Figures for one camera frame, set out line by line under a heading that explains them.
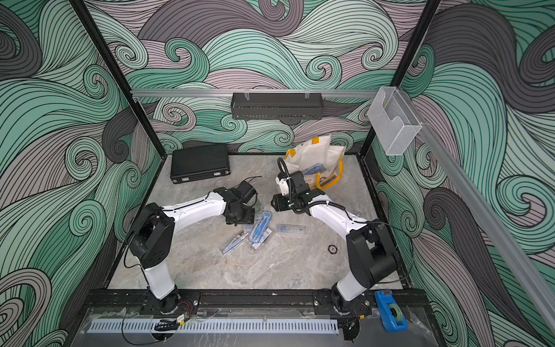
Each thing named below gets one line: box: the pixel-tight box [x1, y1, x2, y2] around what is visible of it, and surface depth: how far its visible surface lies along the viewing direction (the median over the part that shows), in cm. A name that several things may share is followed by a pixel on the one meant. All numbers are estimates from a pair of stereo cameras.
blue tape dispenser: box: [374, 289, 409, 333], surface depth 70 cm
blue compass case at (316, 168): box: [302, 162, 326, 176], surface depth 112 cm
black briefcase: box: [170, 143, 231, 184], surface depth 114 cm
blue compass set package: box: [248, 211, 273, 250], surface depth 90 cm
